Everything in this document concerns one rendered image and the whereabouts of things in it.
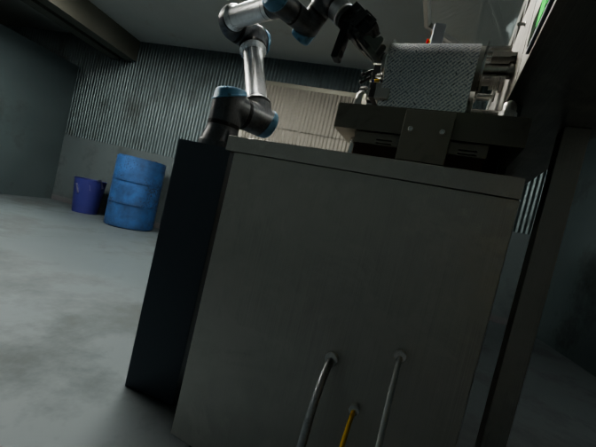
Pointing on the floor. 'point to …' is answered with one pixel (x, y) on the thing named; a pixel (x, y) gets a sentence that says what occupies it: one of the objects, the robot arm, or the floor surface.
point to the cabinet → (341, 308)
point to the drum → (134, 193)
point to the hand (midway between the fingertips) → (376, 62)
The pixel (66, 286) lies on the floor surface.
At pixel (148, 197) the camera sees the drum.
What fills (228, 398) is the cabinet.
